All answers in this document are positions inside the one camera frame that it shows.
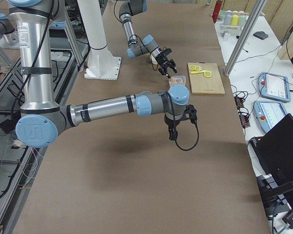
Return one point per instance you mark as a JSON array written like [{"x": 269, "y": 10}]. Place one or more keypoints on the lemon slice top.
[{"x": 207, "y": 73}]

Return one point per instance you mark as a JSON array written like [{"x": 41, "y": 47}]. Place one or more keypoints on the clear plastic egg box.
[{"x": 173, "y": 80}]

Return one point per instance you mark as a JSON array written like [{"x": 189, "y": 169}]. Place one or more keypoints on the bamboo cutting board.
[{"x": 202, "y": 85}]

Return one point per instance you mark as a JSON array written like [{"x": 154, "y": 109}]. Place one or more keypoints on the teach pendant near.
[{"x": 269, "y": 113}]

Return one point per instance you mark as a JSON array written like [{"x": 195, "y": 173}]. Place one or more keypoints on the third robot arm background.
[{"x": 8, "y": 31}]

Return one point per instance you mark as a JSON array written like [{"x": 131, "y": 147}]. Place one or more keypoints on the yellow plastic knife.
[{"x": 197, "y": 72}]

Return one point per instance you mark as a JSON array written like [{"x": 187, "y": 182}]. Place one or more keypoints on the aluminium frame post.
[{"x": 251, "y": 21}]

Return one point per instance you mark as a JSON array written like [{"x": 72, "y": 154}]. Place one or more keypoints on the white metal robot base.
[{"x": 102, "y": 65}]

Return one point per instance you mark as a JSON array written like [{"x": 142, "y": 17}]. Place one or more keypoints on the white round bowl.
[{"x": 153, "y": 60}]

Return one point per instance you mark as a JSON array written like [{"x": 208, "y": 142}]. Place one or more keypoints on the black power strip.
[{"x": 243, "y": 112}]

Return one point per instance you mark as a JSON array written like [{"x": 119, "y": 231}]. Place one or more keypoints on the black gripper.
[
  {"x": 162, "y": 59},
  {"x": 170, "y": 122}
]

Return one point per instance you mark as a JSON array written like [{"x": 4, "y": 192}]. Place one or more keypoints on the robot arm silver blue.
[
  {"x": 134, "y": 31},
  {"x": 42, "y": 118}
]

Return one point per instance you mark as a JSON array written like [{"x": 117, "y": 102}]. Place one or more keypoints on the black monitor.
[{"x": 275, "y": 153}]

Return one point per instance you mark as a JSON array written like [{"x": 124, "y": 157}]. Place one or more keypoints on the teach pendant far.
[{"x": 273, "y": 86}]

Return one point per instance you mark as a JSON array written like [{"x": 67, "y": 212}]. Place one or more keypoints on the grey cup lying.
[{"x": 227, "y": 18}]

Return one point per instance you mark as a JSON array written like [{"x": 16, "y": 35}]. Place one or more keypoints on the teach pendant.
[
  {"x": 273, "y": 86},
  {"x": 269, "y": 113}
]

